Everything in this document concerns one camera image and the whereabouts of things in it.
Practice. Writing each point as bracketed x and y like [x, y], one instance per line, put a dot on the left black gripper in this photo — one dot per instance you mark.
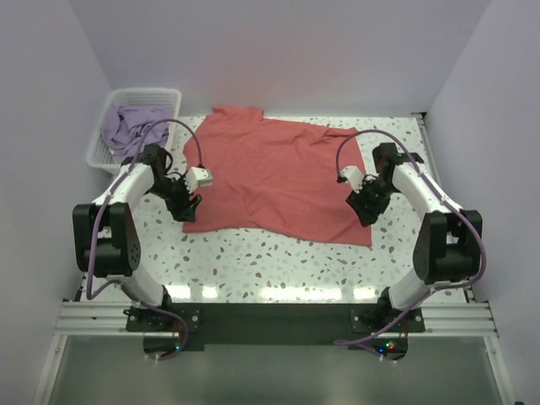
[184, 210]

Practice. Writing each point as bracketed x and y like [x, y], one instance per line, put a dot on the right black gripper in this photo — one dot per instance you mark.
[369, 214]

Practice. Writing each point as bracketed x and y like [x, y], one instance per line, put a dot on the salmon red t-shirt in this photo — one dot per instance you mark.
[275, 175]

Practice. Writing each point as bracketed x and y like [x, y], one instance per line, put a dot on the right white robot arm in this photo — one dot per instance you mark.
[448, 248]

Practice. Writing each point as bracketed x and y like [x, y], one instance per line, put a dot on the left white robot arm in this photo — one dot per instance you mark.
[107, 247]

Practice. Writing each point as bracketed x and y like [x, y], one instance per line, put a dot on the purple t-shirt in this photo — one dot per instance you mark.
[124, 125]

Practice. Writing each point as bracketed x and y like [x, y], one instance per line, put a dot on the white plastic laundry basket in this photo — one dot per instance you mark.
[100, 157]

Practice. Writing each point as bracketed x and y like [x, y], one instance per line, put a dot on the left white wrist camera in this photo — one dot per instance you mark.
[197, 177]

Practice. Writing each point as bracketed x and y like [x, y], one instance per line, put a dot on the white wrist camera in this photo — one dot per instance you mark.
[197, 177]
[353, 176]

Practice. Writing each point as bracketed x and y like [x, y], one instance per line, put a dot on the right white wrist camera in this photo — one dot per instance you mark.
[353, 176]

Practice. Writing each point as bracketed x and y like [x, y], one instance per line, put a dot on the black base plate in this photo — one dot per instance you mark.
[194, 326]

